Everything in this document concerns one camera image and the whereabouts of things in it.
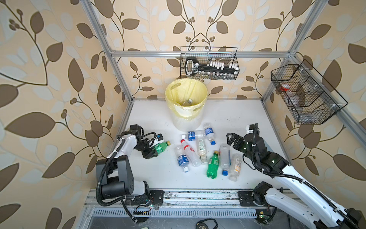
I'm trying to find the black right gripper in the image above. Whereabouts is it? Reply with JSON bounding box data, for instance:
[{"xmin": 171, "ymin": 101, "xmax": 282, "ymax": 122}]
[{"xmin": 227, "ymin": 132, "xmax": 258, "ymax": 165}]

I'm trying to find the green soda bottle yellow cap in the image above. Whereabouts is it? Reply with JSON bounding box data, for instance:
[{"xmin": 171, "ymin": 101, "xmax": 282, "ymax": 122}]
[{"xmin": 153, "ymin": 141, "xmax": 171, "ymax": 154}]

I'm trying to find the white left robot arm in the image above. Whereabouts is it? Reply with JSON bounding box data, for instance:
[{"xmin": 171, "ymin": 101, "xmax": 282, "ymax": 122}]
[{"xmin": 95, "ymin": 125, "xmax": 164, "ymax": 207}]

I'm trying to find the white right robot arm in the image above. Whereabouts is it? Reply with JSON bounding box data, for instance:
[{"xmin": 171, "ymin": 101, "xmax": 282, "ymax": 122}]
[{"xmin": 226, "ymin": 133, "xmax": 365, "ymax": 229}]

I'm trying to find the white bin yellow bag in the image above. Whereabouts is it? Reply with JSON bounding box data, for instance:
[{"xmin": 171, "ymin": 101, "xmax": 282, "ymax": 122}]
[{"xmin": 165, "ymin": 78, "xmax": 208, "ymax": 132}]

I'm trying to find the clear bottle blue cap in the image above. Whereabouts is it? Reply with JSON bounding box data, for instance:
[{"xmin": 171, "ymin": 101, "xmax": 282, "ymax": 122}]
[{"xmin": 219, "ymin": 144, "xmax": 231, "ymax": 176}]

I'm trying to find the clear bottle yellow label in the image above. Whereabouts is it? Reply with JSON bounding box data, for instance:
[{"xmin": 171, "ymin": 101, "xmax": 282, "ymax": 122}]
[{"xmin": 228, "ymin": 154, "xmax": 243, "ymax": 182}]

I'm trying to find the small bottle blue cap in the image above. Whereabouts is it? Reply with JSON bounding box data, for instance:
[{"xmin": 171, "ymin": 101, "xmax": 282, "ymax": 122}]
[{"xmin": 204, "ymin": 123, "xmax": 216, "ymax": 146}]

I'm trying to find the clear bottle blue label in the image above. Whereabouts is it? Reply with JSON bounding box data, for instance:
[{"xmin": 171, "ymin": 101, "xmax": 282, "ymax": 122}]
[{"xmin": 174, "ymin": 145, "xmax": 189, "ymax": 173}]

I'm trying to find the clear bottle green white label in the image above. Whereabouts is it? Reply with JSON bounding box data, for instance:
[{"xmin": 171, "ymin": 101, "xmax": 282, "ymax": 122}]
[{"xmin": 196, "ymin": 135, "xmax": 208, "ymax": 164}]

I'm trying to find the green soda bottle upright-lying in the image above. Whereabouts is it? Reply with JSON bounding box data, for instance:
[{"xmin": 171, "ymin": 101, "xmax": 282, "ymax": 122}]
[{"xmin": 206, "ymin": 151, "xmax": 219, "ymax": 179}]

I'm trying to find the clear bottle red cap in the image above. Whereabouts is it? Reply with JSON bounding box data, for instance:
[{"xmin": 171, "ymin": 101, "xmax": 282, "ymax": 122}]
[{"xmin": 181, "ymin": 139, "xmax": 202, "ymax": 167}]

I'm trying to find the small bottle blue label lying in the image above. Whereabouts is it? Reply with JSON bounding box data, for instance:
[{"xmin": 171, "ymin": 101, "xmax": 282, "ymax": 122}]
[{"xmin": 182, "ymin": 130, "xmax": 205, "ymax": 141}]

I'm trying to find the black round object bottom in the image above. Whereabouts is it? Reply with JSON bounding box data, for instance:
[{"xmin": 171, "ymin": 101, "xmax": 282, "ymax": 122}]
[{"xmin": 195, "ymin": 218, "xmax": 219, "ymax": 229}]

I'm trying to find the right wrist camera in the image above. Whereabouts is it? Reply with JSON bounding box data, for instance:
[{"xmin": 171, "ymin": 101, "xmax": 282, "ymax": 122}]
[{"xmin": 247, "ymin": 123, "xmax": 260, "ymax": 135}]

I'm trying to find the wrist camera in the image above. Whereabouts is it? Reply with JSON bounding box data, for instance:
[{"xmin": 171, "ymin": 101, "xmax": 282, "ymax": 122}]
[
  {"xmin": 247, "ymin": 123, "xmax": 260, "ymax": 135},
  {"xmin": 153, "ymin": 134, "xmax": 164, "ymax": 146}
]

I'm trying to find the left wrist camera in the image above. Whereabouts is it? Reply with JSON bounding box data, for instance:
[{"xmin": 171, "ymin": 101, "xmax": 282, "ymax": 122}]
[{"xmin": 153, "ymin": 134, "xmax": 164, "ymax": 146}]

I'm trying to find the black wire basket right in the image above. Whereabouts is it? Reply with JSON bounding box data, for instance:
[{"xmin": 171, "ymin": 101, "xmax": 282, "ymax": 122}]
[{"xmin": 271, "ymin": 59, "xmax": 348, "ymax": 125}]

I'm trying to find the black wire basket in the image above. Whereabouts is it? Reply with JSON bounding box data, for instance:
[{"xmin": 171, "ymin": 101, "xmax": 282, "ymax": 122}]
[
  {"xmin": 180, "ymin": 46, "xmax": 240, "ymax": 81},
  {"xmin": 271, "ymin": 59, "xmax": 348, "ymax": 125}
]

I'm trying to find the black wire basket back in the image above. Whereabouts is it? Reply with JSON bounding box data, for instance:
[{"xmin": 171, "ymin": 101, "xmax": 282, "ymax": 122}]
[{"xmin": 180, "ymin": 46, "xmax": 240, "ymax": 81}]

